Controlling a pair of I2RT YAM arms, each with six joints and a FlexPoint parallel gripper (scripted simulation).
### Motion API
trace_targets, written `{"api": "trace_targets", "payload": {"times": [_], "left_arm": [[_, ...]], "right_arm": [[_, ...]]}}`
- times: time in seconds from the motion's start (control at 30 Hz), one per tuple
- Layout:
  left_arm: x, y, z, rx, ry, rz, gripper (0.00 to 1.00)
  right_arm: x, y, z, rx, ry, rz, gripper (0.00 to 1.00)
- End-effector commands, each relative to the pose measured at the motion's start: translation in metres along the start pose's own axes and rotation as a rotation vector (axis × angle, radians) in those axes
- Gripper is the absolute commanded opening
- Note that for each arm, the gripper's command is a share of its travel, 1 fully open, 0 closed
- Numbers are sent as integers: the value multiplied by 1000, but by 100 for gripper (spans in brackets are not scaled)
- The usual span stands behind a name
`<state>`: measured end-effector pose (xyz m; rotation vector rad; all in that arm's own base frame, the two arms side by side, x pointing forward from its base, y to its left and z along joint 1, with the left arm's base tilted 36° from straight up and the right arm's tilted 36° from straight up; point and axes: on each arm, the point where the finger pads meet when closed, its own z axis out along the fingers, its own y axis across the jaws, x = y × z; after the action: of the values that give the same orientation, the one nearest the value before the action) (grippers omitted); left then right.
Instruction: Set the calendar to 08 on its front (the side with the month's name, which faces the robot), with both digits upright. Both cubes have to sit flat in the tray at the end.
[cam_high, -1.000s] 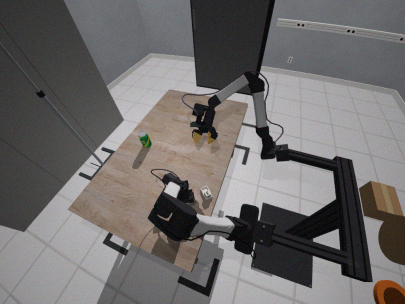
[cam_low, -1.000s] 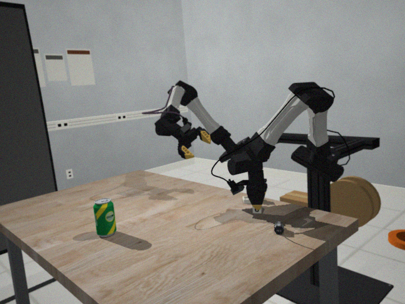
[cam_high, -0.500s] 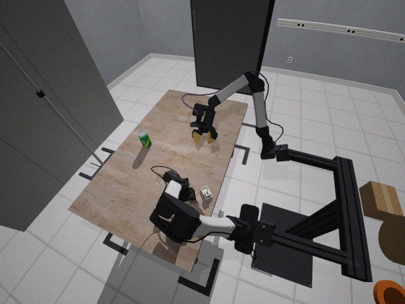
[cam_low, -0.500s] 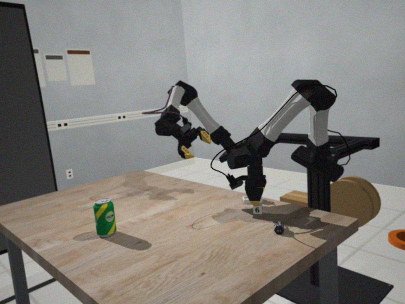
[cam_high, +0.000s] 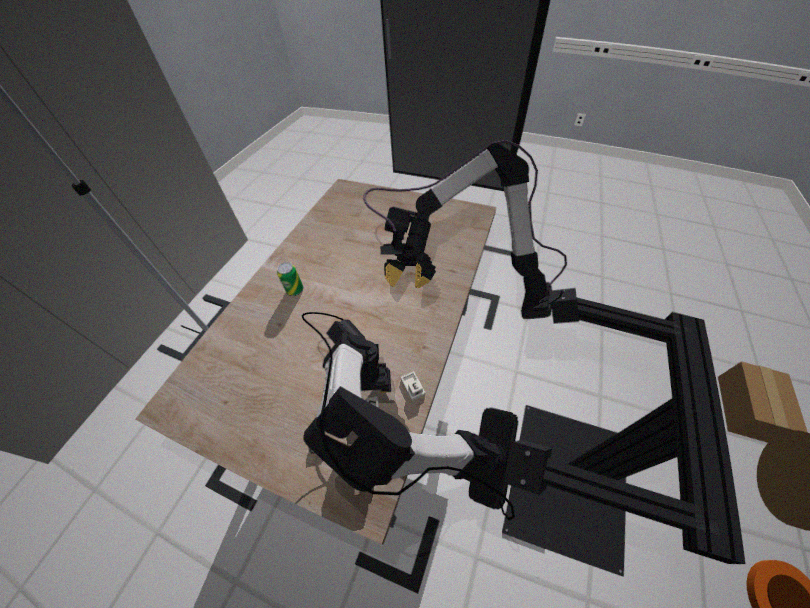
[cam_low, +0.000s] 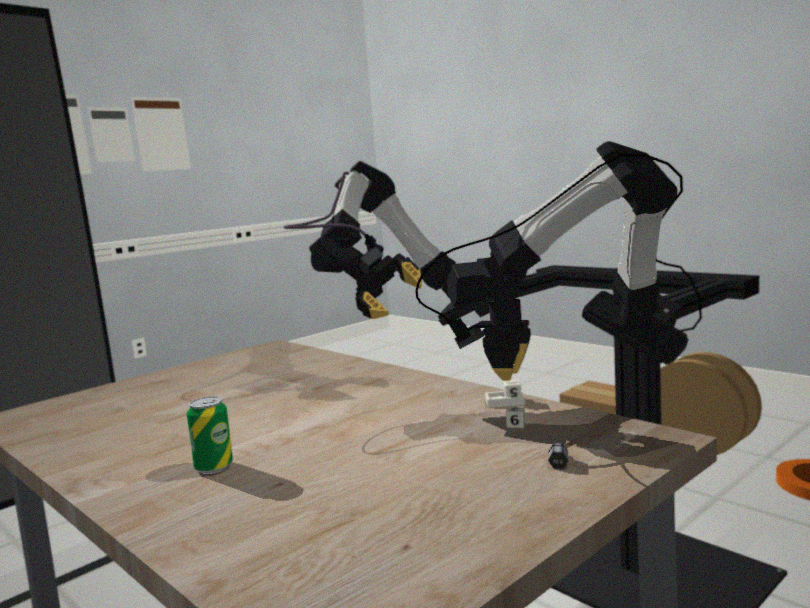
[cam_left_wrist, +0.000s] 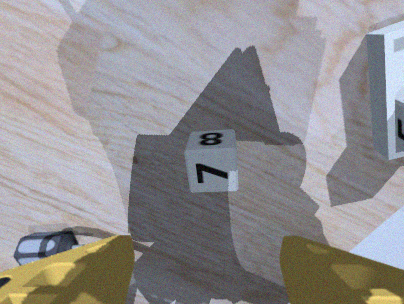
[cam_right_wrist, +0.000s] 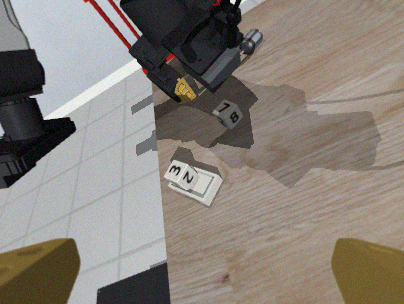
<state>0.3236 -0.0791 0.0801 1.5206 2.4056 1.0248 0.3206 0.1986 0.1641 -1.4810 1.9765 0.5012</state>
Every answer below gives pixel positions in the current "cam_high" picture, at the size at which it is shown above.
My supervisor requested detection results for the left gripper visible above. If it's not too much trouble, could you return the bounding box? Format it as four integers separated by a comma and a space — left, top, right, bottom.
361, 363, 391, 393

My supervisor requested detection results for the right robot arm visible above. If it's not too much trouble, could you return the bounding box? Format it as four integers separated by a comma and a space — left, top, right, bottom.
380, 143, 550, 312

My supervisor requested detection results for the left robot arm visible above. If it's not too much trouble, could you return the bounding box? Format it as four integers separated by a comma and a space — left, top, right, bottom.
303, 319, 514, 508

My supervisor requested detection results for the green soda can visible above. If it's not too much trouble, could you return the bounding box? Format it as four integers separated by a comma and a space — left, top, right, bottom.
277, 262, 303, 296

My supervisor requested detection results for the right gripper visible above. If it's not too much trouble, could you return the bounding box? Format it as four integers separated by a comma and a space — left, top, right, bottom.
384, 236, 436, 288

